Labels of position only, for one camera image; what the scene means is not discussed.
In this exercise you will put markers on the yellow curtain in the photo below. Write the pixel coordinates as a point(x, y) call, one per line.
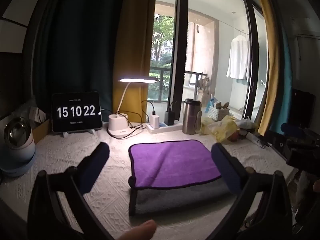
point(268, 55)
point(136, 42)

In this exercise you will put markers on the blue curtain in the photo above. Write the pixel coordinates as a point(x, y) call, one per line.
point(285, 87)

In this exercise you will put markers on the purple towel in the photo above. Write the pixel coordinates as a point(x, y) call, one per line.
point(172, 162)

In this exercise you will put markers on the white woven basket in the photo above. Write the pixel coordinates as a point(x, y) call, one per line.
point(217, 113)

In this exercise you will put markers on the white charger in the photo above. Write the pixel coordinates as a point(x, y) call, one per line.
point(154, 120)

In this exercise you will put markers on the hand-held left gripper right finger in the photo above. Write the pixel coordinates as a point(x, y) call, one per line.
point(225, 163)

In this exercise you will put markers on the tablet with clock display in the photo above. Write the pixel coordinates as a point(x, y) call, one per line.
point(76, 111)

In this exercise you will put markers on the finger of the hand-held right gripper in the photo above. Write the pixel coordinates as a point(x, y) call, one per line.
point(291, 128)

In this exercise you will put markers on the white patterned tablecloth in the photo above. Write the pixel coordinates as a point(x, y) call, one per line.
point(115, 160)

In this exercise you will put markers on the dark green curtain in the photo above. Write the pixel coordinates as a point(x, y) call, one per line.
point(80, 42)

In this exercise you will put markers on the person's left hand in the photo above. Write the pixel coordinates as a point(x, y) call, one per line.
point(140, 231)

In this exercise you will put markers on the white tablet stand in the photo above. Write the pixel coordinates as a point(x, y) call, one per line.
point(78, 131)

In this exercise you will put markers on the white hanging shirt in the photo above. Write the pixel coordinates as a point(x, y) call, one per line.
point(238, 57)

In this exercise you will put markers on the white tube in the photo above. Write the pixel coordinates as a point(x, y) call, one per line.
point(255, 138)

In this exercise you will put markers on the steel thermos bottle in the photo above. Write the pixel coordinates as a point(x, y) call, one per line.
point(191, 117)

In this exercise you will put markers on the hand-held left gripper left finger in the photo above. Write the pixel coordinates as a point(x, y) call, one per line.
point(96, 158)

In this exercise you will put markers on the black sliding door frame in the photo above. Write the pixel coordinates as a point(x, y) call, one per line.
point(178, 55)

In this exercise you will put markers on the cat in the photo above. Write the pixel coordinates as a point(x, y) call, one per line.
point(204, 83)

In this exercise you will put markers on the yellow plastic bag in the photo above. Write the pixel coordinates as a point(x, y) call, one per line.
point(222, 128)

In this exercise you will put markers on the white power strip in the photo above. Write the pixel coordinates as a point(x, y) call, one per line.
point(172, 127)

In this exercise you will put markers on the grey towel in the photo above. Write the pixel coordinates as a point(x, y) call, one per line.
point(180, 198)

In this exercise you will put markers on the black box device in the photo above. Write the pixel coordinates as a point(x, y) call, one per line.
point(303, 107)

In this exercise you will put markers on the white desk lamp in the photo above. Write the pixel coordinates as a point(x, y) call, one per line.
point(118, 127)

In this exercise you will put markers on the cardboard box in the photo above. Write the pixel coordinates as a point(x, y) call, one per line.
point(42, 130)

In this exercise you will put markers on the black charger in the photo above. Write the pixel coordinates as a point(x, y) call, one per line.
point(169, 117)

